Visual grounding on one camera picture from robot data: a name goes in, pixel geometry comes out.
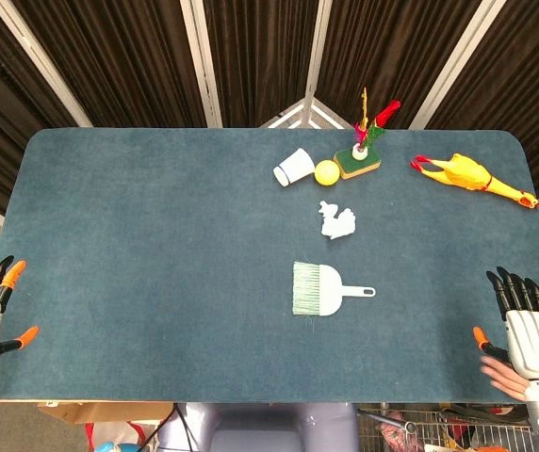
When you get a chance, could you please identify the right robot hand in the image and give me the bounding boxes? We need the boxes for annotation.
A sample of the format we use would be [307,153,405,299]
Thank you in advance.
[472,266,539,381]

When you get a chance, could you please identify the white hand broom green bristles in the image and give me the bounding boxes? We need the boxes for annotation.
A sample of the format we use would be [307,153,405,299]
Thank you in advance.
[291,261,377,331]

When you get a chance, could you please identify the bare human hand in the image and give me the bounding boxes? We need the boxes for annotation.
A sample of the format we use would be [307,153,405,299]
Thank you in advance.
[480,355,531,402]

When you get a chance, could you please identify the crumpled white paper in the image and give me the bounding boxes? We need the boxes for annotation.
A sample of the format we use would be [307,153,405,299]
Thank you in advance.
[318,200,358,241]

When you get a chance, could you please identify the yellow ball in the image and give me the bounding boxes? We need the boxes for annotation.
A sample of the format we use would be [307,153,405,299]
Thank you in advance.
[314,159,342,187]

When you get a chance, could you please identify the brown cardboard box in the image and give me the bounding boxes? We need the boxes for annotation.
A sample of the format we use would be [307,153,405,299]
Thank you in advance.
[38,401,174,425]

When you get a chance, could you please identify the red white bag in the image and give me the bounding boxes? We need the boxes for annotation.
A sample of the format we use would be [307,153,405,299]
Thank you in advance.
[84,421,158,452]

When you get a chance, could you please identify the yellow rubber chicken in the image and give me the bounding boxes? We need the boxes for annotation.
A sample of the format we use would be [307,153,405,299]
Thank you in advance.
[409,152,539,210]

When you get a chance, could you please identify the blue table mat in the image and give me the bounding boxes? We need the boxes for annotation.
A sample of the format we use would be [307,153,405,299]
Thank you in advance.
[0,127,539,405]

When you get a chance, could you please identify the green yellow sponge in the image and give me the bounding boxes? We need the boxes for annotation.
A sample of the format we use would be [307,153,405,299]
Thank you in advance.
[333,144,383,181]

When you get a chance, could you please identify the colourful feather shuttlecock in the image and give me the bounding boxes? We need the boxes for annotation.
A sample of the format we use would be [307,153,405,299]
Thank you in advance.
[351,87,401,161]

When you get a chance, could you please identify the grey robot torso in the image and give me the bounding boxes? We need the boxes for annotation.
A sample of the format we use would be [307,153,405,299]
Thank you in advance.
[158,402,360,452]

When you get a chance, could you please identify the white paper cup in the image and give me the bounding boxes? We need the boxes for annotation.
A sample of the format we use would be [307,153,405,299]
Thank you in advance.
[272,147,318,188]

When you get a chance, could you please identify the metal wire basket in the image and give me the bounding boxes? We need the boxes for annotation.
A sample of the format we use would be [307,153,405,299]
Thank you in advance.
[357,403,534,452]

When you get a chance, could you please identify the black cable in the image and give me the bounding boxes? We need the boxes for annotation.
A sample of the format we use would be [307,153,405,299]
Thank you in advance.
[171,403,191,452]

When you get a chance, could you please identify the white metal frame post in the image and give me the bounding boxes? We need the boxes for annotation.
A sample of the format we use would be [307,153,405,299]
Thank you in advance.
[179,0,224,128]
[301,0,335,127]
[0,0,93,128]
[409,0,507,130]

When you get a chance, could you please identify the white triangular frame base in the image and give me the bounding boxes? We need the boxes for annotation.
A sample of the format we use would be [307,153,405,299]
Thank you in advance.
[259,96,353,130]

